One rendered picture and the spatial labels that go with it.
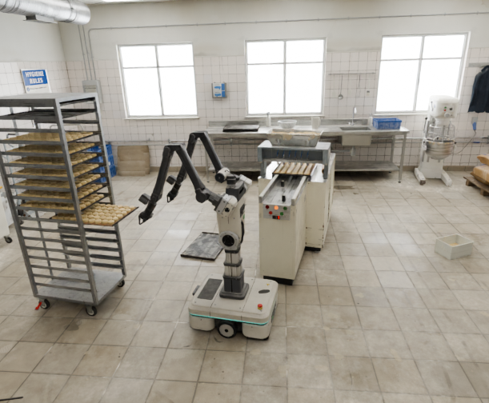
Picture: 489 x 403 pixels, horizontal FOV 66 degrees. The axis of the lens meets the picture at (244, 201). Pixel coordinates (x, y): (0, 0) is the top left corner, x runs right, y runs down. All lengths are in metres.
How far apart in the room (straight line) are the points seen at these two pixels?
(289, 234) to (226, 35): 4.48
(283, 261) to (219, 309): 0.87
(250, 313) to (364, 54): 5.26
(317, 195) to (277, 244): 0.78
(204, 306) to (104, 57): 5.63
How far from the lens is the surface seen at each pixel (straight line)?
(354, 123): 7.05
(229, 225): 2.74
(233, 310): 2.95
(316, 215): 4.03
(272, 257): 3.54
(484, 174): 6.62
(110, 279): 3.78
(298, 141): 3.88
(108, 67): 7.67
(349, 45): 7.08
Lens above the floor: 2.03
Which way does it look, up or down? 21 degrees down
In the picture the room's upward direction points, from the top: 2 degrees counter-clockwise
